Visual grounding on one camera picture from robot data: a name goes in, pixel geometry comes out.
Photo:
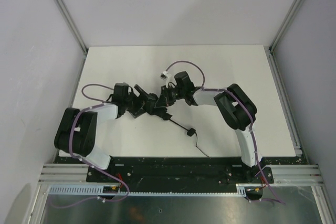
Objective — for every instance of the aluminium frame post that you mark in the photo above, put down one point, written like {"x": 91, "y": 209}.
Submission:
{"x": 61, "y": 5}
{"x": 289, "y": 18}

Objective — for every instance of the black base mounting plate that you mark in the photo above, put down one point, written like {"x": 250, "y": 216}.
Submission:
{"x": 227, "y": 169}

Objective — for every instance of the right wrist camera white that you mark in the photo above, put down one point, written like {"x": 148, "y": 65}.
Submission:
{"x": 167, "y": 77}

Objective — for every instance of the left aluminium frame post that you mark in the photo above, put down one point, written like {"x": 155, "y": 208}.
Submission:
{"x": 61, "y": 5}

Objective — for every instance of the right aluminium frame post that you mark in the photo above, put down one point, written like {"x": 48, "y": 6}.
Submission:
{"x": 289, "y": 18}

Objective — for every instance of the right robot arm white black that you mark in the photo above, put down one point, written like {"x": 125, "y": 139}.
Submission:
{"x": 237, "y": 109}

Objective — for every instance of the left aluminium table rail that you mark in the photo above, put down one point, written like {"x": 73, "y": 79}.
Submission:
{"x": 77, "y": 80}

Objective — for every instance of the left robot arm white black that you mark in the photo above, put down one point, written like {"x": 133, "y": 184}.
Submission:
{"x": 76, "y": 134}

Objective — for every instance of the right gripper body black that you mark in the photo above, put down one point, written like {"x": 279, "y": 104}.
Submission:
{"x": 163, "y": 98}

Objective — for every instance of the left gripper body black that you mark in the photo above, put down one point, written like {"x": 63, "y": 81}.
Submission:
{"x": 139, "y": 102}

